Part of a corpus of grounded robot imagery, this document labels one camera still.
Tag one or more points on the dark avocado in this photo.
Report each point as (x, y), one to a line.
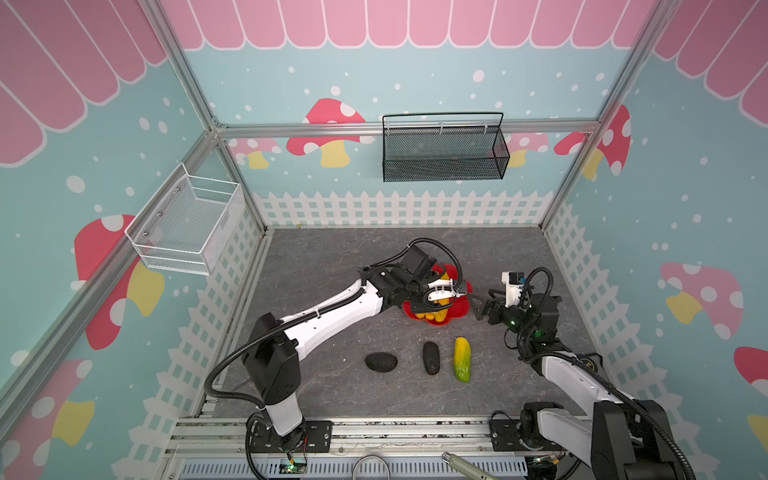
(381, 362)
(431, 358)

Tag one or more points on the yellow green mango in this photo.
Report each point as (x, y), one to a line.
(462, 359)

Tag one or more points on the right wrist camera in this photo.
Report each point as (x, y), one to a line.
(513, 285)

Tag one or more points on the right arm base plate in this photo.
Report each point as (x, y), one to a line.
(505, 435)

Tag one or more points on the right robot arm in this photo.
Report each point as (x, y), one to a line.
(618, 437)

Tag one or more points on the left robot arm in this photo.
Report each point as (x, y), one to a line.
(276, 348)

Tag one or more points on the yellow banana bunch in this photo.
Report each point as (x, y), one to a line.
(437, 317)

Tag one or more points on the red flower-shaped bowl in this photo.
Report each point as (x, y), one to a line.
(453, 308)

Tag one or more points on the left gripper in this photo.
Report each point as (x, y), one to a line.
(427, 306)

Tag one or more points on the white wire wall basket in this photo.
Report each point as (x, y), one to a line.
(187, 224)

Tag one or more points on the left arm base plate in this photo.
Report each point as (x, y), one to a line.
(312, 436)

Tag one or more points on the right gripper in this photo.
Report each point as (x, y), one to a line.
(492, 308)

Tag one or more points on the black mesh wall basket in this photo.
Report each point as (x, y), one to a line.
(454, 146)

